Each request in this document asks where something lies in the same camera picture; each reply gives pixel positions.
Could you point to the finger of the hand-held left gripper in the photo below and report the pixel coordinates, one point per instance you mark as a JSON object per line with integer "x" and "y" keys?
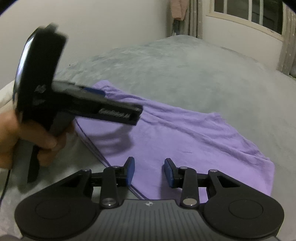
{"x": 94, "y": 92}

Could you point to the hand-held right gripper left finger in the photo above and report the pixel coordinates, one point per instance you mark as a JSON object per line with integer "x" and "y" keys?
{"x": 130, "y": 172}

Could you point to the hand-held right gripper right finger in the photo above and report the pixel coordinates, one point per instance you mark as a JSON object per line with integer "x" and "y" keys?
{"x": 168, "y": 173}

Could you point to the purple shirt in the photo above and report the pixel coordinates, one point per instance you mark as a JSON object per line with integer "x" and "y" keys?
{"x": 185, "y": 139}

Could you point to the person's left hand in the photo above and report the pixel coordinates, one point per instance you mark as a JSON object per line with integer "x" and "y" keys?
{"x": 9, "y": 139}

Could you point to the bed with grey blanket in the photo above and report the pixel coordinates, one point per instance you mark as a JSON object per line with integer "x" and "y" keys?
{"x": 185, "y": 69}

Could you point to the dark hanging garment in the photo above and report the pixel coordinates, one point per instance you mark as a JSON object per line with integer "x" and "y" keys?
{"x": 175, "y": 26}

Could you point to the pink hanging garment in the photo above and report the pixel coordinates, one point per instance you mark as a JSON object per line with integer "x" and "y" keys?
{"x": 179, "y": 9}

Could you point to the grey starry curtain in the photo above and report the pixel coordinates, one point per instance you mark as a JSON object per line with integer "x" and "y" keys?
{"x": 196, "y": 18}
{"x": 288, "y": 46}

